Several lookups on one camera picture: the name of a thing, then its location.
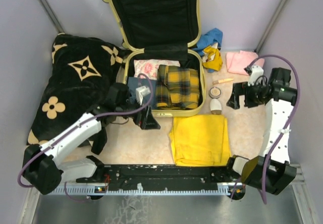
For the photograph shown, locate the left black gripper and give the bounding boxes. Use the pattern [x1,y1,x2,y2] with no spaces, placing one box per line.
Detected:
[116,96,160,130]

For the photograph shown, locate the dark blue shirt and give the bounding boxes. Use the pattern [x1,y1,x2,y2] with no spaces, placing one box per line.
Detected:
[127,77,156,109]

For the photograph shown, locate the yellow black plaid shirt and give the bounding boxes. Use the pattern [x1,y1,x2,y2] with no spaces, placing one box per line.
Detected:
[155,65,200,110]

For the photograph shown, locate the white pink printed garment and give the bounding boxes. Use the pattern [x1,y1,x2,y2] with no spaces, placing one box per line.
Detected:
[134,59,180,80]

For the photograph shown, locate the yellow pants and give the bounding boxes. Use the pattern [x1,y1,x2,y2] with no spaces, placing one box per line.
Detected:
[169,115,231,167]

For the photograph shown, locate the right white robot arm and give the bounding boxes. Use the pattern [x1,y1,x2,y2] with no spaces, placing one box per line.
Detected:
[225,66,297,195]

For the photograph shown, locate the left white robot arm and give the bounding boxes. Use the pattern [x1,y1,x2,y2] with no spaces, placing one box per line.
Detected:
[18,80,160,195]

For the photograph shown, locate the beige cosmetic tube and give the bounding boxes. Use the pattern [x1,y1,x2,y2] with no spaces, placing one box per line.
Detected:
[212,78,234,85]

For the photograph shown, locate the round cosmetic compact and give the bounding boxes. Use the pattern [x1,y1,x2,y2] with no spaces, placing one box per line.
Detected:
[209,87,222,99]

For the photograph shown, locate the white egg-shaped container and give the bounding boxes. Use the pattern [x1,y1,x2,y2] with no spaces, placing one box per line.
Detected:
[209,98,222,115]

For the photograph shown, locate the pink folded towel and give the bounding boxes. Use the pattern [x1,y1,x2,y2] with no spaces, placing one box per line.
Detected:
[226,50,258,76]

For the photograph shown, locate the yellow patterned cloth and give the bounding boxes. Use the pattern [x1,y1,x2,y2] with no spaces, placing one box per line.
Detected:
[202,46,223,71]

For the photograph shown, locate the blue crumpled cloth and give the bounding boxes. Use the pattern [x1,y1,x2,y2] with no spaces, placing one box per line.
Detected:
[192,28,223,56]

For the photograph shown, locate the black floral fleece blanket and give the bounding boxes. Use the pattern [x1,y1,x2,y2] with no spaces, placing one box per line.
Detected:
[26,33,128,145]

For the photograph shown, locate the yellow open suitcase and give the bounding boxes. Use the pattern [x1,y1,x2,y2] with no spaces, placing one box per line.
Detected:
[103,0,206,117]

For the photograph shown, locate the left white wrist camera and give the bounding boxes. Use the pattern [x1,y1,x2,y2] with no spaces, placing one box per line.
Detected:
[135,86,151,105]

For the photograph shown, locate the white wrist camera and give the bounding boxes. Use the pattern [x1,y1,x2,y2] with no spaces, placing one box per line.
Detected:
[244,65,263,86]
[135,86,151,105]

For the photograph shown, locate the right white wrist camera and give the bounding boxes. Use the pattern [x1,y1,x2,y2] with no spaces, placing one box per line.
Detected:
[244,65,263,86]

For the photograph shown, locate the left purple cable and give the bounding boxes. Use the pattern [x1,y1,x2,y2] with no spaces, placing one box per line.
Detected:
[17,73,153,203]

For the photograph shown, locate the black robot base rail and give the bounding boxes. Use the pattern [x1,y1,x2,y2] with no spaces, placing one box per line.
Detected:
[76,164,246,200]

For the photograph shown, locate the white cable duct strip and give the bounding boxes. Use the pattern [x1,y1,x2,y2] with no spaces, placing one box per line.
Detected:
[48,183,233,196]

